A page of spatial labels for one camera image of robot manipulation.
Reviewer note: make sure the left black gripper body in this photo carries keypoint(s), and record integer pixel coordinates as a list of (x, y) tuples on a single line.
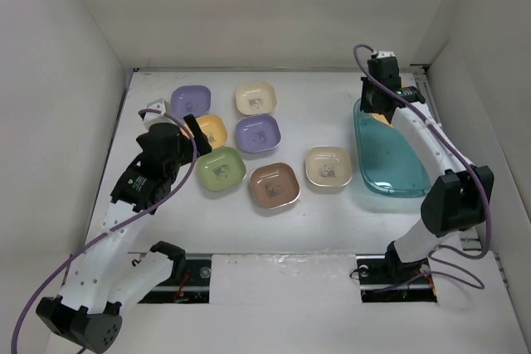
[(187, 152)]

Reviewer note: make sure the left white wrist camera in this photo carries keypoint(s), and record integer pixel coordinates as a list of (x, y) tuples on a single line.
[(157, 115)]

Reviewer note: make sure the yellow plate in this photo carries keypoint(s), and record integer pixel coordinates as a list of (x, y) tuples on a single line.
[(381, 119), (213, 132)]

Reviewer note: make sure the green plate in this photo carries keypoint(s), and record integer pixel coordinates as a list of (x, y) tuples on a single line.
[(221, 169)]

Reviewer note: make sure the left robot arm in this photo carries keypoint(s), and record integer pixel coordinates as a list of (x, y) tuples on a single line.
[(90, 307)]

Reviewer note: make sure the yellow plate on table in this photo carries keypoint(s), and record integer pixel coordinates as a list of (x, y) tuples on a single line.
[(213, 132)]

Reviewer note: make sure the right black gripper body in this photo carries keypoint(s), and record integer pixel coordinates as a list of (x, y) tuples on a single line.
[(367, 94)]

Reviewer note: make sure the cream plate back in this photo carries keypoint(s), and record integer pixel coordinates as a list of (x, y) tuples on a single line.
[(256, 98)]

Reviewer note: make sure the brown plate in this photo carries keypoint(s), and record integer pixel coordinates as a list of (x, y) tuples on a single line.
[(274, 185)]

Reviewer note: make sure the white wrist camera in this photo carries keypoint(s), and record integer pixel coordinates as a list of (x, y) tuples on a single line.
[(383, 54), (157, 115)]

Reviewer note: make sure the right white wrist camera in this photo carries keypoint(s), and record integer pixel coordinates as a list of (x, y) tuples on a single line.
[(383, 54)]

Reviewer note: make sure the purple plate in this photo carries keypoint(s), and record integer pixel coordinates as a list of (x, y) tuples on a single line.
[(190, 99), (257, 133)]

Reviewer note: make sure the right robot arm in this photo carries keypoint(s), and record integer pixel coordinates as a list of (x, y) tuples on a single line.
[(459, 197)]

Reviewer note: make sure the teal plastic bin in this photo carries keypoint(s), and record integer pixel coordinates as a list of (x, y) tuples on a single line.
[(387, 163)]

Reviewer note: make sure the cream plate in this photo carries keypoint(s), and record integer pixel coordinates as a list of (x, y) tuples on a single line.
[(328, 166), (256, 98)]

